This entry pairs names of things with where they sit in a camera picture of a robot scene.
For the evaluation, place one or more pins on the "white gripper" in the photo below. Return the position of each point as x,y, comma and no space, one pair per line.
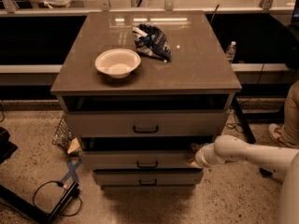
202,157

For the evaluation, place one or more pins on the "grey drawer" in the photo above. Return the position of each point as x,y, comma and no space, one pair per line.
147,177
147,115
140,152

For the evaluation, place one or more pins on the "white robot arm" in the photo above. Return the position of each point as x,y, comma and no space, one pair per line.
227,149

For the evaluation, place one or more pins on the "grey drawer cabinet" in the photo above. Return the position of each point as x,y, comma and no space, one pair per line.
198,65

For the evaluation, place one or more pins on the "grey bottom drawer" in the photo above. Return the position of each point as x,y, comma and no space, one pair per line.
147,177

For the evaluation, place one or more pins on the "grey top drawer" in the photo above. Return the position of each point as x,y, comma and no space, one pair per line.
147,115

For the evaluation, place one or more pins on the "black table leg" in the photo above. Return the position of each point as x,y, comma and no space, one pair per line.
244,124

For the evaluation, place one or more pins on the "black chair base leg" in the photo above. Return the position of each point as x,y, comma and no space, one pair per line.
265,173

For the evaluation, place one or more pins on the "white red sneaker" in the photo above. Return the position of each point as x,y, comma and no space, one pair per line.
280,137

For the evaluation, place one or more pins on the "person leg beige trousers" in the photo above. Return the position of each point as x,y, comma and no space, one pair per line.
291,107

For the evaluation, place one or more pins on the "clear water bottle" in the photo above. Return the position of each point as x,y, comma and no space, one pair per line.
231,51

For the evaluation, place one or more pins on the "white bowl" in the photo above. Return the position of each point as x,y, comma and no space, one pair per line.
117,63

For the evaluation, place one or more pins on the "blue tape cross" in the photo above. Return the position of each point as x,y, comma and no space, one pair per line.
72,171

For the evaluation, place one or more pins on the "blue chip bag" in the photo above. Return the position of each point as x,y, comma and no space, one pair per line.
151,41

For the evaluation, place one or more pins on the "black metal floor stand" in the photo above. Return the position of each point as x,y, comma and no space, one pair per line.
13,201

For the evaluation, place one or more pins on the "black object left edge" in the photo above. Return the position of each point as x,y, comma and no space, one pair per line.
6,147

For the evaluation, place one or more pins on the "wire mesh basket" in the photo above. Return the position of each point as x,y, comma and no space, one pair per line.
65,140

